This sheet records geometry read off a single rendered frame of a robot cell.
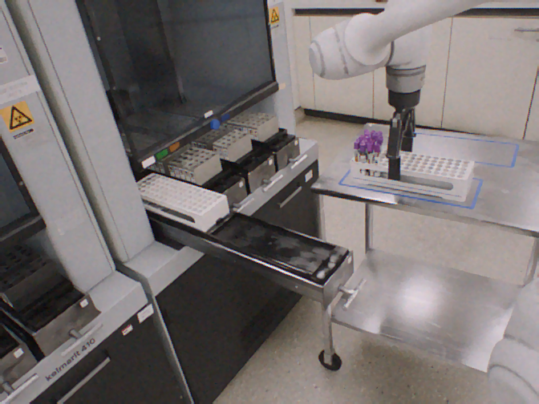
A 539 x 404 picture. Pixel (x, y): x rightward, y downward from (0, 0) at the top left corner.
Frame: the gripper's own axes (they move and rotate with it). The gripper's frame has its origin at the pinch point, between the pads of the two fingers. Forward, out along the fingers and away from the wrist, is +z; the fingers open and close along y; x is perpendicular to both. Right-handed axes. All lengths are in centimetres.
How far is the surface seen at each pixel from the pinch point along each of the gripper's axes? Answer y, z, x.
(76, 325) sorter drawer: -72, 12, 50
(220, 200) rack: -31.5, 1.0, 36.8
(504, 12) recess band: 197, 4, -1
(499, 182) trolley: 7.0, 5.3, -23.5
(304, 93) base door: 206, 66, 138
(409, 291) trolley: 14, 59, -2
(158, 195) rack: -35, 1, 55
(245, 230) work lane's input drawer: -33.1, 7.2, 28.9
